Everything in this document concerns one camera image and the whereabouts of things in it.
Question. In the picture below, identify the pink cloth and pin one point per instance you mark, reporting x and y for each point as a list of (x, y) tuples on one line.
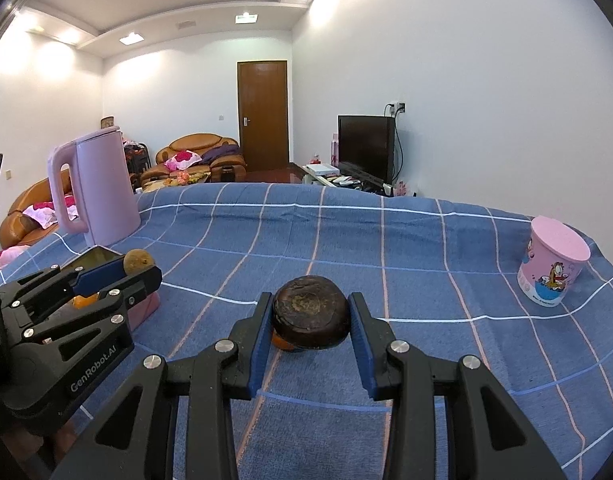
[(6, 256)]

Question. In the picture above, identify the brown leather sofa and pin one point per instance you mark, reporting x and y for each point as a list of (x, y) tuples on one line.
[(201, 142), (21, 220)]

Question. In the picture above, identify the blue plaid blanket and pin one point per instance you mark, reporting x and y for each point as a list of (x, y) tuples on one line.
[(436, 270)]

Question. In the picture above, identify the brown wooden door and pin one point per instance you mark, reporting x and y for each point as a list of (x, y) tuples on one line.
[(263, 115)]

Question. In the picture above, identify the small orange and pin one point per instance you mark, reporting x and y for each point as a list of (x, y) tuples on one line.
[(84, 301)]

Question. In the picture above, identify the white wall socket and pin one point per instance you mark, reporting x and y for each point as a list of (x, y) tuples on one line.
[(397, 107)]

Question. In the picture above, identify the black television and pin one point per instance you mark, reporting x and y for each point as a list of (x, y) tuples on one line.
[(366, 145)]

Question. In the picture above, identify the pink cartoon cup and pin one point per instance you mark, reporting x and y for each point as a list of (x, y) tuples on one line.
[(554, 265)]

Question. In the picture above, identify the pink floral pillow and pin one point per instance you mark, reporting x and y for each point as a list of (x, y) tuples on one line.
[(181, 160), (44, 214)]

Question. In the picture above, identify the small brown-green fruit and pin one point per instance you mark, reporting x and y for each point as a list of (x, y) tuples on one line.
[(139, 260)]

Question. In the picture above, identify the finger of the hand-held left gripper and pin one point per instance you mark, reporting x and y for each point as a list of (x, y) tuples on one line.
[(136, 285), (101, 275)]

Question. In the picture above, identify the pink electric kettle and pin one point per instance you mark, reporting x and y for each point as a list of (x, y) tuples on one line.
[(106, 185)]

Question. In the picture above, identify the square ceiling light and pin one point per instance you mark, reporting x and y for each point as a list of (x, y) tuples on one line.
[(131, 37), (246, 17)]

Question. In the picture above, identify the small picture frame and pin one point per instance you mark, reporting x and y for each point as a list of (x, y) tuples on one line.
[(108, 121)]

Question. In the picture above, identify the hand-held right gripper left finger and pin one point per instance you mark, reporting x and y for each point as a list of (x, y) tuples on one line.
[(260, 345)]

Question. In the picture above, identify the large orange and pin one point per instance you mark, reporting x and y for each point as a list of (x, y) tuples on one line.
[(282, 342)]

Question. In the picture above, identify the purple cloth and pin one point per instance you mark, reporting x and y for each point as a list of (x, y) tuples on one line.
[(221, 152)]

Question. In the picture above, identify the television stand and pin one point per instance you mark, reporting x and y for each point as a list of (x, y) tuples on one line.
[(306, 175)]

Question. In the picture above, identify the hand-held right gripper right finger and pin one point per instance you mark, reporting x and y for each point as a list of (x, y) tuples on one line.
[(362, 350)]

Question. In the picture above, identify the dark purple passion fruit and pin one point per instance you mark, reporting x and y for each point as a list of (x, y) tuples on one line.
[(311, 317)]

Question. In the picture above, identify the white flat box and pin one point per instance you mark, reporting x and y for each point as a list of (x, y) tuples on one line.
[(322, 169)]

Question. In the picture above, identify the pink tin box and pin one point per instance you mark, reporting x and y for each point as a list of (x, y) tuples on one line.
[(146, 307)]

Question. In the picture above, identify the dark chair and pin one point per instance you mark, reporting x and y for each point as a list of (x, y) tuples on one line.
[(136, 157)]

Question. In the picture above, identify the coffee table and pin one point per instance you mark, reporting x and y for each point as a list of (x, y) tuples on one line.
[(179, 180)]

